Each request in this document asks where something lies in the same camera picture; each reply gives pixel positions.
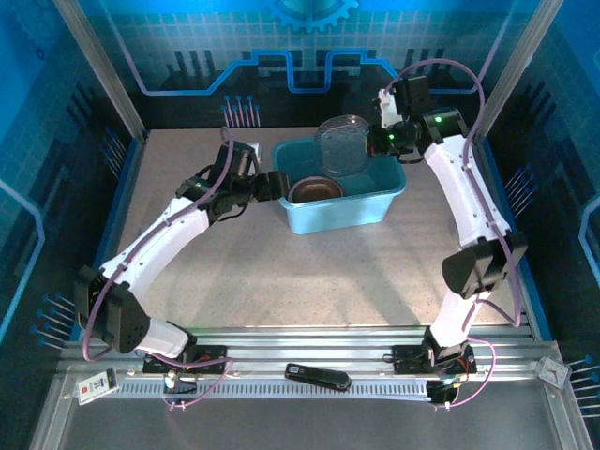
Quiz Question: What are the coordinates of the brown translucent plastic plate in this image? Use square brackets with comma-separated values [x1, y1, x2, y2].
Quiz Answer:
[287, 174, 346, 206]

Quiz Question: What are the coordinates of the grey translucent plastic plate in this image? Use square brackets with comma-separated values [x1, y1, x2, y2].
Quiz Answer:
[312, 113, 371, 178]

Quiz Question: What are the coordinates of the light blue plastic bin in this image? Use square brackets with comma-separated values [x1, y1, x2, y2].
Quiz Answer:
[271, 137, 408, 236]

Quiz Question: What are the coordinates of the black handheld device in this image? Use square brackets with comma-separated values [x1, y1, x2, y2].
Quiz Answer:
[284, 362, 352, 391]

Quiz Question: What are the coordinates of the white label card holder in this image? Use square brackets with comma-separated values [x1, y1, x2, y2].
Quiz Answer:
[75, 367, 121, 407]

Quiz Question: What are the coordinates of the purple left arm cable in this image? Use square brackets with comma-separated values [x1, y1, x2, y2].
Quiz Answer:
[82, 126, 238, 412]

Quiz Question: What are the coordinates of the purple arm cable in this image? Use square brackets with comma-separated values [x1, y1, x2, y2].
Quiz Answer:
[82, 126, 238, 412]
[388, 58, 524, 412]

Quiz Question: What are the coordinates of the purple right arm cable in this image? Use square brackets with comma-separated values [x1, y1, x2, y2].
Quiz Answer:
[388, 58, 524, 412]

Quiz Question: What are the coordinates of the aluminium frame post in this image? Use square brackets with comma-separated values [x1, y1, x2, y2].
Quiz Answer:
[52, 0, 149, 142]
[471, 0, 566, 137]

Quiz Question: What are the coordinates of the aluminium extrusion rail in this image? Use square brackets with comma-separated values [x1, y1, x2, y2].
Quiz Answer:
[55, 325, 571, 381]

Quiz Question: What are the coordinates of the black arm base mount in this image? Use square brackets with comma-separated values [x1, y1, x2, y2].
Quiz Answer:
[391, 343, 478, 376]
[142, 344, 230, 376]

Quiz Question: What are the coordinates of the grey slotted cable duct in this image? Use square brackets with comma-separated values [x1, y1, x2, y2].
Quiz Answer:
[112, 377, 432, 400]

